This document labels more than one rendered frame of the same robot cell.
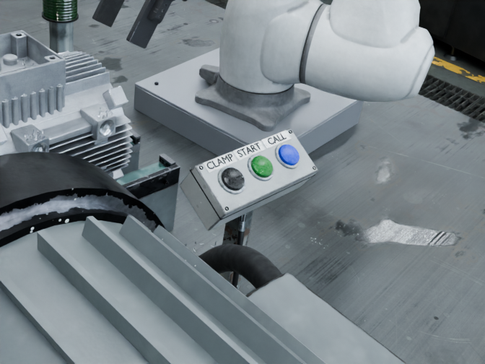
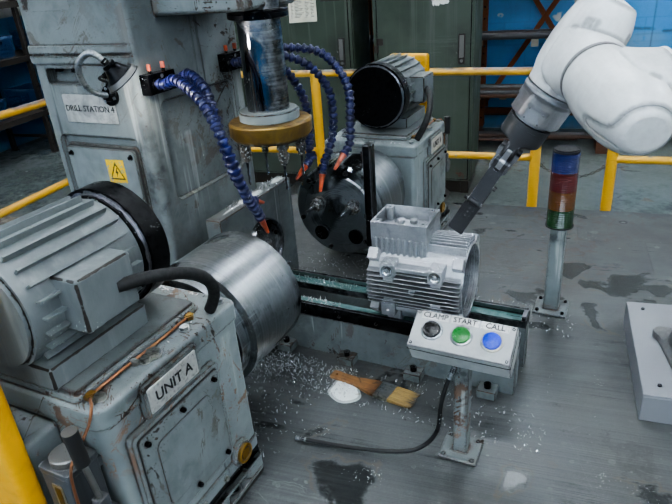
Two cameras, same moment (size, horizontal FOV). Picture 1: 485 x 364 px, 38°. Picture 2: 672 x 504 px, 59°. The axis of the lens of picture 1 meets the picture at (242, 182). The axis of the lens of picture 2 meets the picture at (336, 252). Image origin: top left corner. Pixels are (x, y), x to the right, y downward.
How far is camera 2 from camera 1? 0.87 m
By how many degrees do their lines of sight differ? 66
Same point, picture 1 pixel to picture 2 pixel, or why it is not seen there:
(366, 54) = not seen: outside the picture
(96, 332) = (48, 214)
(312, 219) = (630, 466)
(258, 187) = (445, 344)
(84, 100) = (441, 259)
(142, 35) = (458, 224)
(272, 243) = (564, 450)
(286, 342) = (66, 244)
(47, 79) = (413, 235)
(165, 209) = not seen: hidden behind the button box
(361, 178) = not seen: outside the picture
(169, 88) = (648, 316)
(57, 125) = (413, 265)
